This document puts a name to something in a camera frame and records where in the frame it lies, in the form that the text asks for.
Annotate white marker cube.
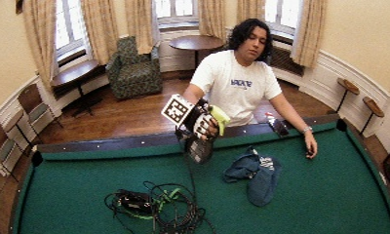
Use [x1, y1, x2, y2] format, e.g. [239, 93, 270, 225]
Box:
[160, 94, 196, 127]

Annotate person in white t-shirt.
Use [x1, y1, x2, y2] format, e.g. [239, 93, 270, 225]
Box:
[181, 18, 319, 161]

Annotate blue cloth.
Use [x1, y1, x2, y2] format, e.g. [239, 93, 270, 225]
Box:
[222, 145, 283, 208]

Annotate green patterned armchair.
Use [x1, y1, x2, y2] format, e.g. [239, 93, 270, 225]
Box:
[105, 35, 164, 100]

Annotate round dark wooden table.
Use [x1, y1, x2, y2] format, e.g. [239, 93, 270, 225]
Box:
[168, 34, 226, 67]

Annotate dark radiator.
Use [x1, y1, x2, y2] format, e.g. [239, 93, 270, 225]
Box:
[267, 45, 306, 77]

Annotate black device box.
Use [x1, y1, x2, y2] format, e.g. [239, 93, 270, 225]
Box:
[114, 189, 154, 215]

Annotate beige curtain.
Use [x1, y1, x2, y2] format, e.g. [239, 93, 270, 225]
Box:
[80, 0, 120, 66]
[196, 0, 227, 41]
[23, 0, 60, 86]
[235, 0, 266, 25]
[124, 0, 156, 55]
[290, 0, 328, 68]

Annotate window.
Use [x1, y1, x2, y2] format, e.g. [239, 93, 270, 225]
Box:
[263, 0, 303, 40]
[152, 0, 200, 31]
[53, 0, 92, 62]

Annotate wooden chair with padded seat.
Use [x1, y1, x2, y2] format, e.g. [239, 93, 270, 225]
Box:
[16, 83, 63, 144]
[0, 119, 25, 183]

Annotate black glove cable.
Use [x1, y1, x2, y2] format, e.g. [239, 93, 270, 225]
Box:
[174, 128, 198, 196]

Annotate green cable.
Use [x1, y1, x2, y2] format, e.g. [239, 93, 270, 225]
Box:
[124, 187, 184, 221]

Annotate tangle of black cables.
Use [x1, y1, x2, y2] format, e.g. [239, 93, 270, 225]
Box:
[102, 180, 218, 234]

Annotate half-round wooden wall table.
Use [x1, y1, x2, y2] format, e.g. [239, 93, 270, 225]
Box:
[49, 58, 106, 118]

